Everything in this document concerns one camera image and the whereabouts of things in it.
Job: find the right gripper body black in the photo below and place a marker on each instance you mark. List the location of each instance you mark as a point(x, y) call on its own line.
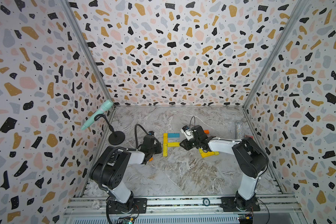
point(193, 143)

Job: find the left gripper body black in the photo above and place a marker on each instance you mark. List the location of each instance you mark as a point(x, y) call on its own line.
point(157, 149)

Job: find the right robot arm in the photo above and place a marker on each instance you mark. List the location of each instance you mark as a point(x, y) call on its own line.
point(250, 157)

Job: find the yellow block front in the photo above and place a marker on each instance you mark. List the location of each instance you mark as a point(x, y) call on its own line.
point(208, 154)

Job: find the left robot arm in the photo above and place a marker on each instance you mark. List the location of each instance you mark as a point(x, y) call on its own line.
point(110, 168)

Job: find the glitter tube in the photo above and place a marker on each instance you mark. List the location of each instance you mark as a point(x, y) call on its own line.
point(239, 130)

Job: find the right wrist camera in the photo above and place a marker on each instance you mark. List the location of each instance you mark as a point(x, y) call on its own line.
point(187, 132)

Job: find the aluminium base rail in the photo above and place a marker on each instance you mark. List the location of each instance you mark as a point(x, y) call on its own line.
point(269, 209)

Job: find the mint green microphone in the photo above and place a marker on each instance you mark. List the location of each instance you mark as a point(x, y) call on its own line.
point(103, 108)

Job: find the teal block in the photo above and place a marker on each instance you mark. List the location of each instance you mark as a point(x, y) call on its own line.
point(173, 135)

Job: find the black microphone stand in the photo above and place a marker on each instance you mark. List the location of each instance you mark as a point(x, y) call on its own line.
point(116, 137)

